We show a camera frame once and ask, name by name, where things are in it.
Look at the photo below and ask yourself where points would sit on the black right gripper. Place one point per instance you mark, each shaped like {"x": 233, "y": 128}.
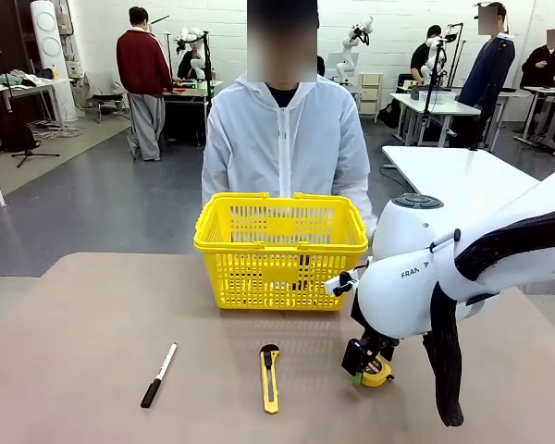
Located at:
{"x": 381, "y": 346}

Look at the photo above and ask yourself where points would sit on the yellow tape measure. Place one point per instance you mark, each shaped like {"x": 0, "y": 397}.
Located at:
{"x": 377, "y": 375}

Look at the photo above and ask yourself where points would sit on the black stapler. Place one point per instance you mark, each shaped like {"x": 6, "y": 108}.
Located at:
{"x": 306, "y": 273}

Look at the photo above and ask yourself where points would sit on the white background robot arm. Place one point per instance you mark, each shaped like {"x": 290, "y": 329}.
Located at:
{"x": 347, "y": 51}

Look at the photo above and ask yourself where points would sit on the person's left forearm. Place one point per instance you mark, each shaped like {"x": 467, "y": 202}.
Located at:
{"x": 363, "y": 208}

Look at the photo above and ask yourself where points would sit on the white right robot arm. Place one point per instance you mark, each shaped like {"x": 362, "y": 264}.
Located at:
{"x": 398, "y": 296}

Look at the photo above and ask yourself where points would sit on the yellow plastic shopping basket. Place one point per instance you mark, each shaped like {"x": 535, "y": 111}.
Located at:
{"x": 277, "y": 277}

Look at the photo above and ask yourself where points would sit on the person in white jacket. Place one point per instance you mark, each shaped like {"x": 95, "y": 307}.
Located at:
{"x": 282, "y": 139}

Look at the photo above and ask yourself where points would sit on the person in black shirt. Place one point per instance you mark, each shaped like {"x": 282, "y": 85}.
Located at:
{"x": 321, "y": 67}

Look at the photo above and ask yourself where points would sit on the person black and white top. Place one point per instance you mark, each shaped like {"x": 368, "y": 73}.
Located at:
{"x": 421, "y": 57}

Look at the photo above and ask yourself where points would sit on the person in navy clothes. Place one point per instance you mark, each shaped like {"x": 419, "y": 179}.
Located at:
{"x": 488, "y": 74}

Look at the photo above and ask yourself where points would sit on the seated person in black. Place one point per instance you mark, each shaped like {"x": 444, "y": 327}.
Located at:
{"x": 543, "y": 65}

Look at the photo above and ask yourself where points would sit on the seated person dark hair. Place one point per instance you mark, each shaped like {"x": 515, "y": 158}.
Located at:
{"x": 187, "y": 65}

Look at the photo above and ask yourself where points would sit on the yellow utility knife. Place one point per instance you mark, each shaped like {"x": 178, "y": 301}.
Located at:
{"x": 270, "y": 384}

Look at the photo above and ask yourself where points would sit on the large white table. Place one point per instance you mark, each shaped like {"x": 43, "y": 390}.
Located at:
{"x": 453, "y": 171}

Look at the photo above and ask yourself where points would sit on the white marker black cap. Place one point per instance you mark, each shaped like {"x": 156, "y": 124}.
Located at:
{"x": 159, "y": 374}

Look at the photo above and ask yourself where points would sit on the long white table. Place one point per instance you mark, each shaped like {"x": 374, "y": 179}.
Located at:
{"x": 435, "y": 104}

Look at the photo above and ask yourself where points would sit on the white drawer cabinet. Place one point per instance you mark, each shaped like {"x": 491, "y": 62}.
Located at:
{"x": 371, "y": 94}

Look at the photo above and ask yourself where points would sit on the black pole stand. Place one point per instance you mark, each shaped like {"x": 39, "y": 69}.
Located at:
{"x": 208, "y": 69}

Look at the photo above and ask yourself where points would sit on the black chair with grey jacket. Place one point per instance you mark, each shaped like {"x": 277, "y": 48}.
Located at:
{"x": 106, "y": 99}

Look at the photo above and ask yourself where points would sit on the man in red sweater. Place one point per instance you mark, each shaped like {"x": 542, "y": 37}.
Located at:
{"x": 143, "y": 65}

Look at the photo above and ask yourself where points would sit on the black tripod stand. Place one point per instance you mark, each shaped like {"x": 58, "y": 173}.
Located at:
{"x": 16, "y": 134}

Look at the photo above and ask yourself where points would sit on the cluttered grey table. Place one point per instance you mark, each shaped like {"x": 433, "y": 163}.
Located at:
{"x": 23, "y": 88}

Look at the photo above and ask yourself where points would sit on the white tower air conditioner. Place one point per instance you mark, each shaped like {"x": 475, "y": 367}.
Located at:
{"x": 51, "y": 46}

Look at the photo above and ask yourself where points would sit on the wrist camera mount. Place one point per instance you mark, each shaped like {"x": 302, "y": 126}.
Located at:
{"x": 340, "y": 283}

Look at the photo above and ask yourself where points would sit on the black camera stand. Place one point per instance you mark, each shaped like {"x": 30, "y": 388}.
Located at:
{"x": 430, "y": 92}

